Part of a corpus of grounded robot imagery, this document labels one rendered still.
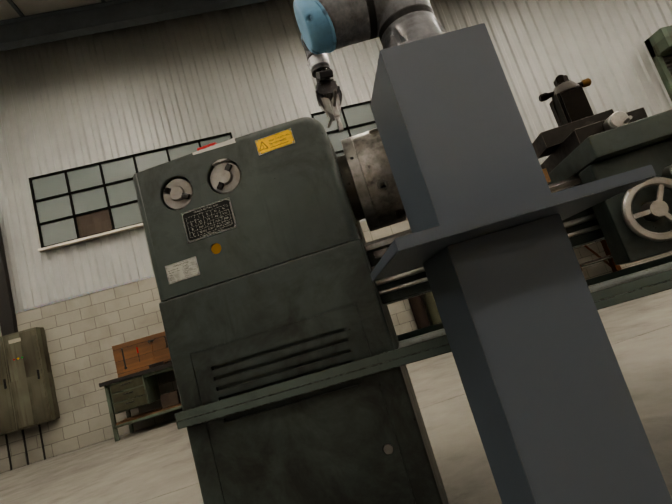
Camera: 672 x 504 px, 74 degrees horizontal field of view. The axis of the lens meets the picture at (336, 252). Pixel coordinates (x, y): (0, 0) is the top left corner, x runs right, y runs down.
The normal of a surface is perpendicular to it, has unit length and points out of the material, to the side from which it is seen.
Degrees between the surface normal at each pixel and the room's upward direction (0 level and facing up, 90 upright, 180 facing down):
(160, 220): 90
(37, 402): 90
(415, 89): 90
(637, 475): 90
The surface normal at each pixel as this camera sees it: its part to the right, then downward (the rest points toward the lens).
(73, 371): 0.09, -0.19
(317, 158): -0.15, -0.12
